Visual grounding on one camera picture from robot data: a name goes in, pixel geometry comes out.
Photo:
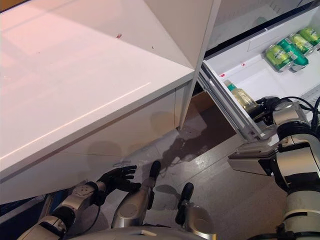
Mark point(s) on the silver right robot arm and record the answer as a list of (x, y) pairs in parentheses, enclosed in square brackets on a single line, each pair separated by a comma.
[(297, 150)]

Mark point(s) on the white counter cabinet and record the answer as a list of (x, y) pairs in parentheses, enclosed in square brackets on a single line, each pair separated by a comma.
[(87, 87)]

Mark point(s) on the silver right robot leg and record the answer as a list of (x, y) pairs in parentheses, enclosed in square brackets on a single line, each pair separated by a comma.
[(192, 217)]

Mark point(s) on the light green drink can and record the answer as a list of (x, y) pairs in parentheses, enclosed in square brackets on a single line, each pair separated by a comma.
[(310, 34), (275, 58), (300, 43)]

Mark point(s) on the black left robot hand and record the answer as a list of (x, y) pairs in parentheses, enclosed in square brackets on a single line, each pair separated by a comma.
[(117, 180)]

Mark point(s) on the yellow tea plastic bottle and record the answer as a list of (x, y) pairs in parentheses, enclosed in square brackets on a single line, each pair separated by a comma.
[(241, 96)]

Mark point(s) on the grey robot torso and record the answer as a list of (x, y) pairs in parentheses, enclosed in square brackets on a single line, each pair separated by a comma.
[(137, 233)]

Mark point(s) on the stainless steel fridge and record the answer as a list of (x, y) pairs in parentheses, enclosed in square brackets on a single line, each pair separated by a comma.
[(237, 20)]

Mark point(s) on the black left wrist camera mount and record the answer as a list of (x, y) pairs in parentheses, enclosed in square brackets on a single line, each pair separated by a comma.
[(97, 192)]

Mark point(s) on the white fridge drawer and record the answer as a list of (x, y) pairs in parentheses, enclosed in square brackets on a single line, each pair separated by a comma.
[(250, 75)]

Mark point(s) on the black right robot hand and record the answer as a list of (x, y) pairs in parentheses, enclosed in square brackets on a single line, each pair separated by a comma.
[(266, 110)]

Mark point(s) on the small red scrap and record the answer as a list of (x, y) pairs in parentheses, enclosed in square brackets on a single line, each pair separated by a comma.
[(119, 35)]

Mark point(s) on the silver robot leg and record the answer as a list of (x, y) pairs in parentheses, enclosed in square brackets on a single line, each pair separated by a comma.
[(192, 217), (132, 207)]

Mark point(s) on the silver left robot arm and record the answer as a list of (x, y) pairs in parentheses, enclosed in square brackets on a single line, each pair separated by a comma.
[(75, 197)]

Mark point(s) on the teal green drink can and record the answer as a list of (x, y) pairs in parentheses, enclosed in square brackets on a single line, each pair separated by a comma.
[(293, 56)]

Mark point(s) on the tall white cabinet panel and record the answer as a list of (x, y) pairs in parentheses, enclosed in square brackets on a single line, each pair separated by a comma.
[(180, 30)]

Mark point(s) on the silver left robot leg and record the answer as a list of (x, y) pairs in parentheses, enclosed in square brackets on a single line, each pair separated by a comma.
[(132, 207)]

